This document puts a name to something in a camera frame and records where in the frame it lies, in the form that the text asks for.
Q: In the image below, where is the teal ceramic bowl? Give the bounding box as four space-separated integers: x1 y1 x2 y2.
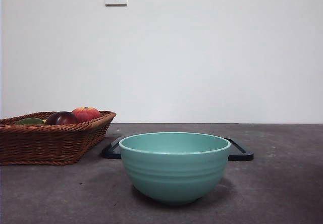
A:
118 132 232 205

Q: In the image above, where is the green avocado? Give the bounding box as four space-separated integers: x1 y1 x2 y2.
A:
14 118 46 126

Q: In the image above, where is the red orange peach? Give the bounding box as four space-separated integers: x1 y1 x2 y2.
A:
72 106 101 124

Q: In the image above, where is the black rectangular tray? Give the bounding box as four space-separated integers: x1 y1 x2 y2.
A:
101 137 255 162

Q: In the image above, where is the dark purple plum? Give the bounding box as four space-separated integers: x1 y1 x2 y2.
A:
45 111 78 126

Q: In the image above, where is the brown wicker basket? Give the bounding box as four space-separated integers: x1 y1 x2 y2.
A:
0 110 117 166

